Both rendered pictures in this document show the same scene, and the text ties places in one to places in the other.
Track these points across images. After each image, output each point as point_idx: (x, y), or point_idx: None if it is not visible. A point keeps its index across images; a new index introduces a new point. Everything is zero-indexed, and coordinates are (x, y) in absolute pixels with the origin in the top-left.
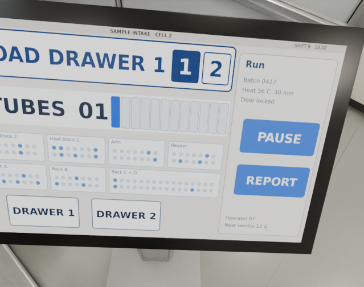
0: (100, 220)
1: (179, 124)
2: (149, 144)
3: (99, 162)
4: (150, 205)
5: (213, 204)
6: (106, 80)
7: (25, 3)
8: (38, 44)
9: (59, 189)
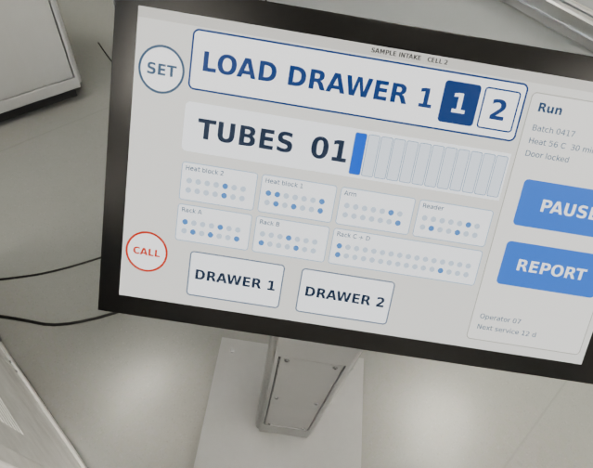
0: (308, 300)
1: (438, 178)
2: (393, 201)
3: (323, 218)
4: (380, 287)
5: (467, 294)
6: (354, 110)
7: (274, 7)
8: (278, 58)
9: (263, 251)
